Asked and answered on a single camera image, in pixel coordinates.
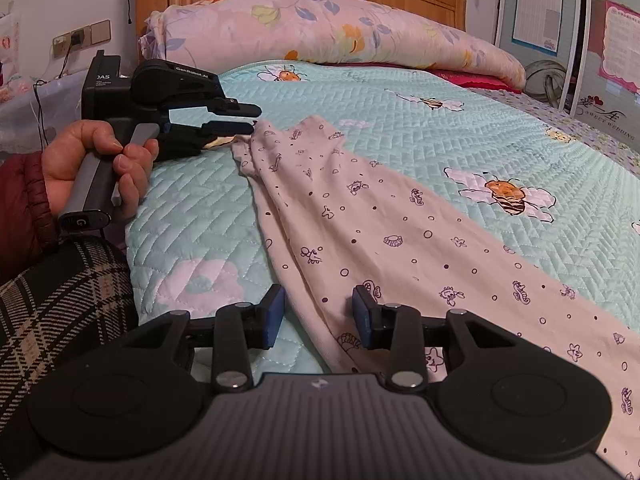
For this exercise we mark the pink printed pants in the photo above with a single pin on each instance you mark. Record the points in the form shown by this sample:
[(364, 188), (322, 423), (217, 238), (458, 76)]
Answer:
[(400, 240)]

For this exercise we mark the person's left forearm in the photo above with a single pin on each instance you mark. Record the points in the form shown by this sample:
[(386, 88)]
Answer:
[(22, 210)]

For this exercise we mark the plaid cloth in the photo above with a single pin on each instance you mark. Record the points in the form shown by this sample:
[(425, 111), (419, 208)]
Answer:
[(60, 310)]

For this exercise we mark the red cloth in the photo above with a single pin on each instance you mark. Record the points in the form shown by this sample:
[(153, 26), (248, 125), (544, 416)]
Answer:
[(480, 80)]

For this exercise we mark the wall socket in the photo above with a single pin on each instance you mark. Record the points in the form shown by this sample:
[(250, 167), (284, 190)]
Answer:
[(95, 32)]

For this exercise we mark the sliding door wardrobe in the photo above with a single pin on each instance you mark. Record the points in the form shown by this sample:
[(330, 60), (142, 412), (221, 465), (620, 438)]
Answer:
[(580, 35)]

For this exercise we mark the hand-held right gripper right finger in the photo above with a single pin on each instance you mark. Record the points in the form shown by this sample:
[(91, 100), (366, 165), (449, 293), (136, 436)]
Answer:
[(361, 320)]

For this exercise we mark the blue bordered poster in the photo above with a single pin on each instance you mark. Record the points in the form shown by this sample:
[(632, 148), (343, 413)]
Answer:
[(537, 15)]

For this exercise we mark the person's left hand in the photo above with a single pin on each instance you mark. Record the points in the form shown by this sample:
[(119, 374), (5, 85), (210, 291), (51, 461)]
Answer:
[(65, 160)]

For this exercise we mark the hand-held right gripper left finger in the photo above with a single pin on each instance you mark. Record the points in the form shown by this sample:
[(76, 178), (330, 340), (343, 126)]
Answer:
[(275, 316)]

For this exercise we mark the mint quilted bee bedspread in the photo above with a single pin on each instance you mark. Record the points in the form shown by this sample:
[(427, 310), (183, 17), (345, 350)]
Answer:
[(400, 125)]

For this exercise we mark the floral pink pillow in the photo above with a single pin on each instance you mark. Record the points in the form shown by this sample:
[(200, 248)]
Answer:
[(300, 30)]

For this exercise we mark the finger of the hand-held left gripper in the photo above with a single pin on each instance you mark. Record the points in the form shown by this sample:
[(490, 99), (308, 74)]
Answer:
[(240, 107), (220, 130)]

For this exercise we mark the pink bordered poster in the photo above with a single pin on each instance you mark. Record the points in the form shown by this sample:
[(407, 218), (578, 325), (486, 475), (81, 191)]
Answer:
[(620, 45)]

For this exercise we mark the grey plastic bag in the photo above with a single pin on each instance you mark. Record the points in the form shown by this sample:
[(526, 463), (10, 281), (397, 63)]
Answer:
[(30, 110)]

